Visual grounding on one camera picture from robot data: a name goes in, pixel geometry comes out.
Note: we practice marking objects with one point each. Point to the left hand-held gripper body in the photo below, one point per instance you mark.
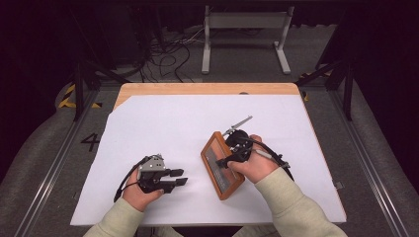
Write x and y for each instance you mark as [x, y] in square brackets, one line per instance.
[151, 164]

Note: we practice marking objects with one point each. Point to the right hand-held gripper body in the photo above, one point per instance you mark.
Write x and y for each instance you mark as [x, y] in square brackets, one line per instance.
[242, 141]

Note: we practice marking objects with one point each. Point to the wooden photo frame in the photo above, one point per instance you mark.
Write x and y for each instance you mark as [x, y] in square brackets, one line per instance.
[217, 179]

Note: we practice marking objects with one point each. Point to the person's right hand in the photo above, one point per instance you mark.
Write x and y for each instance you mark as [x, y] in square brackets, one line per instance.
[257, 168]

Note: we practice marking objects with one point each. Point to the person's left hand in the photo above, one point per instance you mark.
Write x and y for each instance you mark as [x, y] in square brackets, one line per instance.
[138, 197]

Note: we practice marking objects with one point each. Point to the white paper sheet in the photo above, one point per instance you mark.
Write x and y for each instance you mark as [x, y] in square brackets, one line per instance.
[171, 125]

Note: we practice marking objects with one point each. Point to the person's left leg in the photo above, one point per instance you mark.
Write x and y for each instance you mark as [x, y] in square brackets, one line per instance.
[168, 232]

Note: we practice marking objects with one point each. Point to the person's leg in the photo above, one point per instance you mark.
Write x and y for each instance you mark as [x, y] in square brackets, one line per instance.
[168, 232]
[252, 231]

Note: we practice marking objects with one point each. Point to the person's right leg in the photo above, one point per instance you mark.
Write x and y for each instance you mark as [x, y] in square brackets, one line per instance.
[252, 231]

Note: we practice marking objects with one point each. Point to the yellow black hazard tape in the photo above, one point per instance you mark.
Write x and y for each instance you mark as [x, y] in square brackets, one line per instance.
[306, 96]
[67, 98]

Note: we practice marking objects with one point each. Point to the black metal stand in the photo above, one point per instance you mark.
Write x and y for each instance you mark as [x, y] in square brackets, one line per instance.
[347, 95]
[78, 92]

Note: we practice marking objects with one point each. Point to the white metal stand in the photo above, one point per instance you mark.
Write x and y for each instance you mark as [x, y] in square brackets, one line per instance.
[247, 20]

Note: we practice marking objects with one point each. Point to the metal floor rail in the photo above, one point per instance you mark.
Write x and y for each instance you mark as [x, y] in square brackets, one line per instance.
[57, 166]
[369, 166]

